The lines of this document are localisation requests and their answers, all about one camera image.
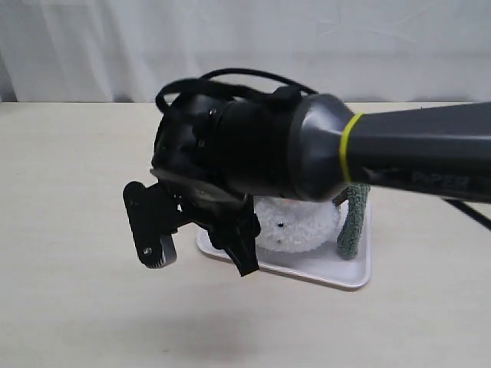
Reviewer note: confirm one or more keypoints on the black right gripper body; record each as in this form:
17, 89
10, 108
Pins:
187, 170

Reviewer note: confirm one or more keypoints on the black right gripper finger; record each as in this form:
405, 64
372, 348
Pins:
239, 245

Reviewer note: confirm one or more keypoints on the white plush snowman toy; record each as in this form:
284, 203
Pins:
292, 226

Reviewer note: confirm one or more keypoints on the green fuzzy scarf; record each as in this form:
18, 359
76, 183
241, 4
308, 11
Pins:
356, 195

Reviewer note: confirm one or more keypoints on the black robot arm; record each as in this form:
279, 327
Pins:
220, 146

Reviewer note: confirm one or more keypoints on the white plastic tray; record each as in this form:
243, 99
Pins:
323, 265

